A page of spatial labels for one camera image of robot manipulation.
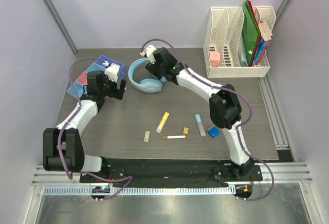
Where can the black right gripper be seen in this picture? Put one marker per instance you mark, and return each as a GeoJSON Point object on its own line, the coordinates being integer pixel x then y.
{"type": "Point", "coordinates": [153, 69]}

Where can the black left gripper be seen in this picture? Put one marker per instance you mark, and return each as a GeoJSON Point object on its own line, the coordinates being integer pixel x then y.
{"type": "Point", "coordinates": [120, 91]}

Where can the light blue headphones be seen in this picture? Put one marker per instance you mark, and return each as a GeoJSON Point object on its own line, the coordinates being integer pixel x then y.
{"type": "Point", "coordinates": [148, 86]}

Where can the pink cube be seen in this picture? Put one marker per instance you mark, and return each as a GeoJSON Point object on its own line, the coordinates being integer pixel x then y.
{"type": "Point", "coordinates": [214, 59]}

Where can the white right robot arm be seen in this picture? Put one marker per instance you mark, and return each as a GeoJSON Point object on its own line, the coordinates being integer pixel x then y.
{"type": "Point", "coordinates": [224, 105]}

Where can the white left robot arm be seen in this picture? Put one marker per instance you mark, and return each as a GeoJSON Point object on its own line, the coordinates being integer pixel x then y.
{"type": "Point", "coordinates": [62, 146]}

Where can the beige speckled eraser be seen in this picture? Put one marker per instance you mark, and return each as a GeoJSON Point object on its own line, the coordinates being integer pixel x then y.
{"type": "Point", "coordinates": [146, 136]}

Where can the yellow highlighter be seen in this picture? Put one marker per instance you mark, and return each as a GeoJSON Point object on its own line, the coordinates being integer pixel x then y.
{"type": "Point", "coordinates": [162, 122]}

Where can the blue capped highlighter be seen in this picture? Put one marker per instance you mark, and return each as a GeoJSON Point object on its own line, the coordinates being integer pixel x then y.
{"type": "Point", "coordinates": [200, 125]}

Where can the white mesh file organizer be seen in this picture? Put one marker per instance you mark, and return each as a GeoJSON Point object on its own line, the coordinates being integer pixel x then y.
{"type": "Point", "coordinates": [223, 33]}

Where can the white brown-capped pen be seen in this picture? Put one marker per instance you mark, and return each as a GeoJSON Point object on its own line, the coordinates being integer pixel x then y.
{"type": "Point", "coordinates": [174, 137]}

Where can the small orange eraser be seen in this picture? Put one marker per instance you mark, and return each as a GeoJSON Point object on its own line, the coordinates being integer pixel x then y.
{"type": "Point", "coordinates": [186, 130]}

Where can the blue pencil sharpener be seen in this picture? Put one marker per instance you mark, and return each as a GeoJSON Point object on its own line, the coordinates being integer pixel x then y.
{"type": "Point", "coordinates": [213, 131]}

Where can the green folder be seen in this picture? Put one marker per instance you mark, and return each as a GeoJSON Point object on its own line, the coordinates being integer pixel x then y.
{"type": "Point", "coordinates": [244, 30]}

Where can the red folder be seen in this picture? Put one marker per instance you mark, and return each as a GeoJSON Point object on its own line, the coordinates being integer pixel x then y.
{"type": "Point", "coordinates": [253, 33]}

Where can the books in organizer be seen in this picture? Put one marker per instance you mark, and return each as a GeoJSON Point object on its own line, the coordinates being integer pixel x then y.
{"type": "Point", "coordinates": [265, 39]}

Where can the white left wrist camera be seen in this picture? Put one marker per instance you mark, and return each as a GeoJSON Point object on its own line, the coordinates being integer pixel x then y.
{"type": "Point", "coordinates": [112, 72]}

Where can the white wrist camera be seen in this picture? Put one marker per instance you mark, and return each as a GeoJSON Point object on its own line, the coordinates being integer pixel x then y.
{"type": "Point", "coordinates": [148, 53]}
{"type": "Point", "coordinates": [112, 72]}

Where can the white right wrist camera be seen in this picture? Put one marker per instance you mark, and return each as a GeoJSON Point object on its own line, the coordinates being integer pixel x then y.
{"type": "Point", "coordinates": [148, 53]}

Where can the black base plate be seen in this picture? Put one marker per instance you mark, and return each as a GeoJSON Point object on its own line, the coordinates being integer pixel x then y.
{"type": "Point", "coordinates": [181, 172]}

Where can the white slotted cable duct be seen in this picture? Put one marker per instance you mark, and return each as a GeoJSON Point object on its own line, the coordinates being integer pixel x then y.
{"type": "Point", "coordinates": [104, 191]}

